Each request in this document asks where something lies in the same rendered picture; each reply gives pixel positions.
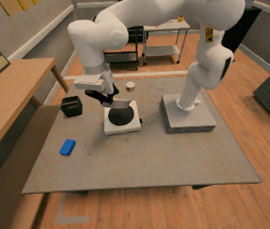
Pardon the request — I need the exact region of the small blue box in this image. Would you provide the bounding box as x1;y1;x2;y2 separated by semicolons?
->
59;139;75;156

